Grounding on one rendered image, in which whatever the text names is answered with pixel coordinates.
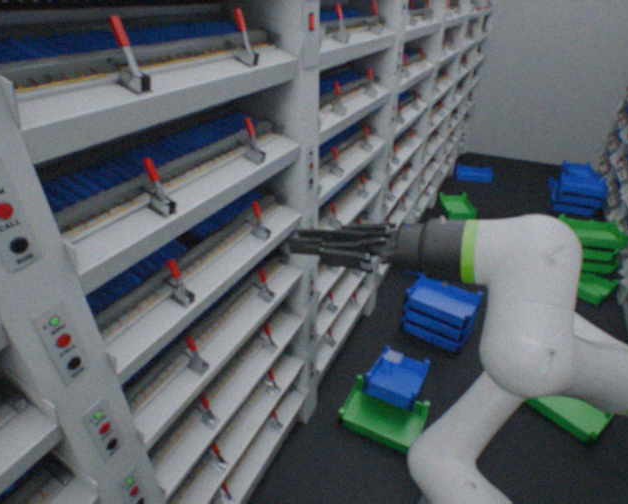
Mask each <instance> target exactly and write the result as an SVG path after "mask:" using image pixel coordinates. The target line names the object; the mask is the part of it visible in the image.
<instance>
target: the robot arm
mask: <svg viewBox="0 0 628 504"><path fill-rule="evenodd" d="M348 229H349V230H348ZM297 234H298V237H289V238H288V239H287V242H288V246H289V250H290V253H291V254H301V255H314V256H319V258H320V263H321V264H324V265H331V266H336V267H343V268H349V269H356V270H360V271H363V272H365V273H367V274H371V273H373V272H374V269H373V267H375V266H376V265H378V264H381V265H386V264H395V265H396V266H397V267H398V269H399V270H400V271H403V272H413V273H423V274H424V276H425V277H426V279H428V280H434V281H442V286H443V287H447V286H448V282H458V283H468V284H478V285H483V286H485V287H486V288H487V290H488V300H487V308H486V315H485V321H484V326H483V331H482V336H481V341H480V348H479V352H480V359H481V363H482V365H483V368H484V370H485V371H484V372H483V373H482V374H481V376H480V377H479V378H478V379H477V380H476V381H475V383H474V384H473V385H472V386H471V387H470V388H469V389H468V390H467V392H466V393H465V394H464V395H463V396H462V397H461V398H460V399H459V400H458V401H457V402H456V403H455V404H454V405H453V406H452V407H451V408H450V409H449V410H448V411H447V412H446V413H445V414H444V415H443V416H442V417H441V418H439V419H438V420H437V421H436V422H435V423H434V424H433V425H432V426H430V427H429V428H428V429H427V430H426V431H425V432H423V433H422V434H421V435H420V436H419V437H417V438H416V439H415V440H414V441H413V442H412V444H411V446H410V448H409V450H408V455H407V464H408V469H409V472H410V474H411V476H412V478H413V480H414V481H415V482H416V484H417V485H418V487H419V488H420V490H421V491H422V493H423V494H424V496H425V497H426V498H427V500H428V501H429V503H430V504H513V503H512V502H511V501H510V500H509V499H508V498H507V497H506V496H504V495H503V494H502V493H501V492H500V491H499V490H498V489H496V488H495V487H494V486H493V485H492V484H490V483H489V482H488V481H487V480H486V479H485V478H484V477H483V476H482V475H481V473H480V472H479V471H478V470H477V468H476V464H475V462H476V459H477V457H478V456H479V455H480V453H481V452H482V450H483V449H484V448H485V446H486V445H487V444H488V442H489V441H490V440H491V439H492V437H493V436H494V435H495V433H496V432H497V431H498V430H499V428H500V427H501V426H502V425H503V424H504V423H505V421H506V420H507V419H508V418H509V417H510V416H511V414H512V413H513V412H514V411H515V410H516V409H517V408H518V407H519V406H520V405H521V404H522V403H523V401H524V400H525V399H526V398H542V397H549V396H559V397H568V398H573V399H577V400H580V401H582V402H585V403H587V404H589V405H590V406H592V407H594V408H595V409H597V410H599V411H602V412H605V413H612V414H619V415H623V416H628V345H626V344H624V343H622V342H620V341H618V340H616V339H614V338H612V337H611V336H609V335H608V334H606V333H604V332H603V331H601V330H600V329H598V328H596V327H595V326H593V325H592V324H590V323H589V322H587V321H586V320H585V319H583V318H582V317H580V316H579V315H578V314H576V313H575V312H574V308H575V301H576V292H577V285H578V279H579V273H580V268H581V263H582V249H581V245H580V242H579V240H578V238H577V236H576V235H575V233H574V232H573V231H572V230H571V229H570V228H569V227H568V226H567V225H566V224H564V223H563V222H561V221H559V220H557V219H555V218H552V217H549V216H544V215H527V216H522V217H516V218H510V219H500V220H457V219H445V218H444V216H440V219H431V220H430V221H429V222H428V223H427V224H403V225H402V226H401V227H400V229H399V230H397V227H396V222H390V223H384V224H342V225H341V228H340V229H339V228H336V229H334V230H328V229H305V228H299V229H297Z"/></svg>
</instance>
